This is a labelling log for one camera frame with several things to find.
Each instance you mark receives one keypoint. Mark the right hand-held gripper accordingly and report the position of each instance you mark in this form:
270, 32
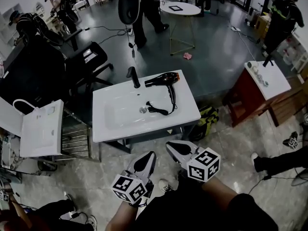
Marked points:
204, 165

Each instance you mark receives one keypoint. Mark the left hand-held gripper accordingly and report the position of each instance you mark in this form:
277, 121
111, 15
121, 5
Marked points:
130, 188

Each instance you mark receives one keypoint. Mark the white sink basin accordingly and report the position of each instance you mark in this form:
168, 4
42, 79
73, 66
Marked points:
120, 119

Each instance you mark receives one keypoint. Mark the black hair dryer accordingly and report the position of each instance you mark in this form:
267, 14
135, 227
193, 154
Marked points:
163, 79

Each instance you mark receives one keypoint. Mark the person's right forearm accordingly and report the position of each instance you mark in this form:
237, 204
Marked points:
219, 194

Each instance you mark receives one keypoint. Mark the person's left forearm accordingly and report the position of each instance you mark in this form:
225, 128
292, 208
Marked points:
122, 215

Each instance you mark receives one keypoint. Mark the dark metal basin stand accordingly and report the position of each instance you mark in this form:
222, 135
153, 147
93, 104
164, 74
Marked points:
144, 138

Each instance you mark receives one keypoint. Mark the white sneaker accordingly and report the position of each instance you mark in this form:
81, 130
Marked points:
166, 185
92, 222

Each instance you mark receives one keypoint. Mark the yellow-green backpack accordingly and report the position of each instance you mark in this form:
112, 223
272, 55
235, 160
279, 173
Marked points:
207, 124

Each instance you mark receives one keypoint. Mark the round steel drain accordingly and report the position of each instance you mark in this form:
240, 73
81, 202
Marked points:
143, 109

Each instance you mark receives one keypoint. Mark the person's black clothing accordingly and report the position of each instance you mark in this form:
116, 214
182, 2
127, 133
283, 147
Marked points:
192, 213

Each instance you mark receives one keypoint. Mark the black faucet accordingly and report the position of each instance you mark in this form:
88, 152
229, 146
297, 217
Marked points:
134, 79
267, 61

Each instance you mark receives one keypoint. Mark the pink cloth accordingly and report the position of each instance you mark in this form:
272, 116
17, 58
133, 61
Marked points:
187, 56

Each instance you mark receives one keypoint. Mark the small white sink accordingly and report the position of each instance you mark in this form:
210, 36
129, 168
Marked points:
38, 138

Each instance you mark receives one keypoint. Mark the small white round object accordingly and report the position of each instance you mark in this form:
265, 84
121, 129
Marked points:
252, 66

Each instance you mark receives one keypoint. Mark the wooden platform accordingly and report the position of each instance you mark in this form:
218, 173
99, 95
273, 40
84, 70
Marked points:
286, 107

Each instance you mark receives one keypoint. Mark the black office chair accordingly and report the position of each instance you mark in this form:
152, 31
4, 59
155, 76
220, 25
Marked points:
74, 68

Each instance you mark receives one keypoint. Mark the white power strip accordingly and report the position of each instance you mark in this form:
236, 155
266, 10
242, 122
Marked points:
235, 28
131, 31

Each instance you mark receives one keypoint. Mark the round white table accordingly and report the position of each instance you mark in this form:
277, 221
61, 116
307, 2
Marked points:
180, 8

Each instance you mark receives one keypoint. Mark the white curved faucet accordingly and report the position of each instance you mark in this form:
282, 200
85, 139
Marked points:
16, 101

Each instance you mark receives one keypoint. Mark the cardboard box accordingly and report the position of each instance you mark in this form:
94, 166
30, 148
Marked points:
262, 26

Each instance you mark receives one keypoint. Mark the black curved panel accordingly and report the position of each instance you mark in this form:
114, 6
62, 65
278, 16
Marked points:
122, 11

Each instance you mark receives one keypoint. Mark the white low shelf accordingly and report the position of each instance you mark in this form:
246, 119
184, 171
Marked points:
300, 54

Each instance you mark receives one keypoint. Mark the black picture frame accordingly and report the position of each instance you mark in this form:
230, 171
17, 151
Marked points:
175, 8

